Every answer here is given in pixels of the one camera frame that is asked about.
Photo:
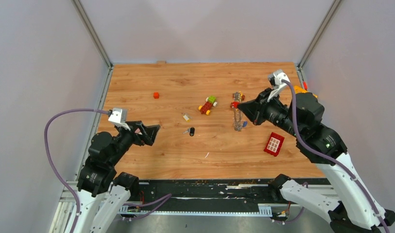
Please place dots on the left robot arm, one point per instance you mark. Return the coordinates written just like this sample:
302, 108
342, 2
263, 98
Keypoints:
100, 189

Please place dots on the red yellow toy brick car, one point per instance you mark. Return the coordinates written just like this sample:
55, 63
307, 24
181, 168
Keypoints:
211, 102

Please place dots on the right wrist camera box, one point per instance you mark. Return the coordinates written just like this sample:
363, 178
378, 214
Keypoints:
278, 79

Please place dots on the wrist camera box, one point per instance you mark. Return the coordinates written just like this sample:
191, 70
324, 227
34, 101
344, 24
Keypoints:
278, 79
118, 118

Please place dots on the yellow brown toy brick car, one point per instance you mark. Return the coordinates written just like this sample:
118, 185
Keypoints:
238, 97

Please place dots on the key with black fob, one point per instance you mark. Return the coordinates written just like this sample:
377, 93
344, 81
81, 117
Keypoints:
190, 131

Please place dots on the red window brick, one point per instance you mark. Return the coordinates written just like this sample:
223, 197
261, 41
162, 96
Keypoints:
274, 144

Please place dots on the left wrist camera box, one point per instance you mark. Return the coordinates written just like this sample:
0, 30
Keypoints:
118, 118

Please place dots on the yellow triangular brick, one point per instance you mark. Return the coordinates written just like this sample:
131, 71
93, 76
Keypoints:
299, 89

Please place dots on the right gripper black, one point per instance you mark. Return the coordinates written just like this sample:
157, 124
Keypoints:
253, 108

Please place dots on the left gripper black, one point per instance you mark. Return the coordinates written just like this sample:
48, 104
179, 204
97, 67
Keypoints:
151, 130

